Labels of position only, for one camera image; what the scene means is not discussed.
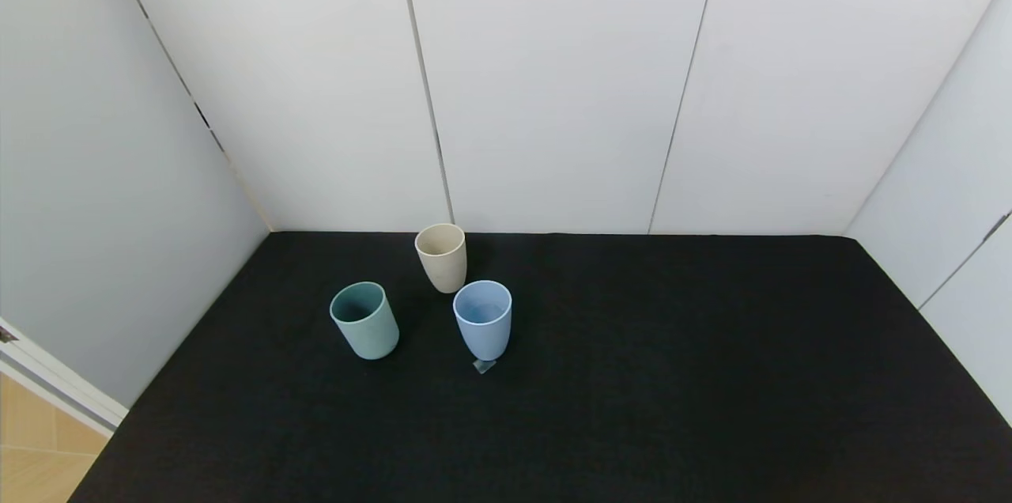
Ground green plastic cup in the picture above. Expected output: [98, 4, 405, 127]
[330, 282, 400, 361]

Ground beige plastic cup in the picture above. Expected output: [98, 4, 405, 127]
[415, 223, 467, 294]

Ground blue plastic cup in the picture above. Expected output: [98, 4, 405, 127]
[453, 280, 513, 362]

